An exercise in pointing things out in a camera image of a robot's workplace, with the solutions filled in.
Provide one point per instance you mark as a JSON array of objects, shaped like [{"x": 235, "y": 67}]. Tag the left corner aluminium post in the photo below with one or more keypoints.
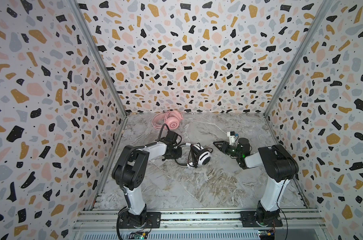
[{"x": 93, "y": 18}]

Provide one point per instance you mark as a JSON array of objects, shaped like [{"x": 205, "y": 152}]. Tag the right corner aluminium post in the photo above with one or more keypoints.
[{"x": 320, "y": 15}]

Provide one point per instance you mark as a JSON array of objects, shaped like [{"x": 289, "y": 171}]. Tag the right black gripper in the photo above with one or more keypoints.
[{"x": 228, "y": 147}]

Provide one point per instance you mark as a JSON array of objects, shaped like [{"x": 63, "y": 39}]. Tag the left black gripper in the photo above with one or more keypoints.
[{"x": 178, "y": 155}]

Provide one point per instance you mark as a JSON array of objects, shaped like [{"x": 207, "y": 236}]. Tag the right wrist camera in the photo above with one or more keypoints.
[{"x": 233, "y": 137}]

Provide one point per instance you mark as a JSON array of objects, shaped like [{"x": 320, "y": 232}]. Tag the corner aluminium post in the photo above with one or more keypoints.
[
  {"x": 320, "y": 15},
  {"x": 93, "y": 18}
]

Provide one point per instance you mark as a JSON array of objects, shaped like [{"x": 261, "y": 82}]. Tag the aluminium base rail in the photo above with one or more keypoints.
[{"x": 205, "y": 224}]

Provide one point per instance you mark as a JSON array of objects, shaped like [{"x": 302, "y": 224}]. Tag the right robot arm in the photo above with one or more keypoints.
[{"x": 280, "y": 168}]

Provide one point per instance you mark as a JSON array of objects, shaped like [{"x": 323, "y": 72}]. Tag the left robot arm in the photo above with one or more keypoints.
[{"x": 130, "y": 169}]

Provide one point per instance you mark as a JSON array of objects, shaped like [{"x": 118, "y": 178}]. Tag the pink headphones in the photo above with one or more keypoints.
[{"x": 172, "y": 118}]

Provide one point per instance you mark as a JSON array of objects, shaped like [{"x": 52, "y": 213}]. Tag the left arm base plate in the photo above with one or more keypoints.
[{"x": 146, "y": 219}]

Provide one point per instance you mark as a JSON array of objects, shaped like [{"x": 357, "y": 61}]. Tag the white black headphones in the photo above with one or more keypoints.
[{"x": 197, "y": 156}]

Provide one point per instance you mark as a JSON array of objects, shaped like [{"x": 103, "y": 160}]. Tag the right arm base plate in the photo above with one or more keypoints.
[{"x": 260, "y": 218}]

